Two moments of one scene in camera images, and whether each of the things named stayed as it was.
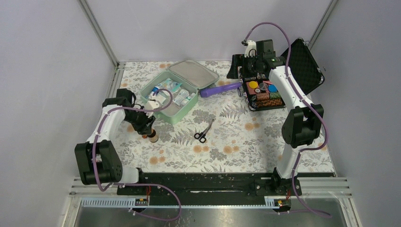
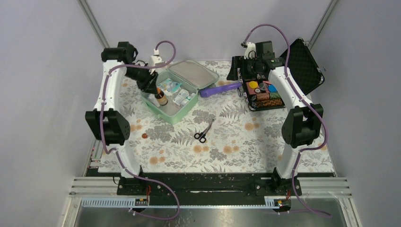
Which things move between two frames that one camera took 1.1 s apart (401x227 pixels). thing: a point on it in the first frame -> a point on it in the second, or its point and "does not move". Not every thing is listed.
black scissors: x=201 y=137 does not move
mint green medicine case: x=176 y=89 does not move
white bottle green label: x=183 y=102 does not move
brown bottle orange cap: x=153 y=137 -> x=160 y=95
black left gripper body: x=139 y=120 -> x=142 y=75
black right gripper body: x=249 y=65 does not move
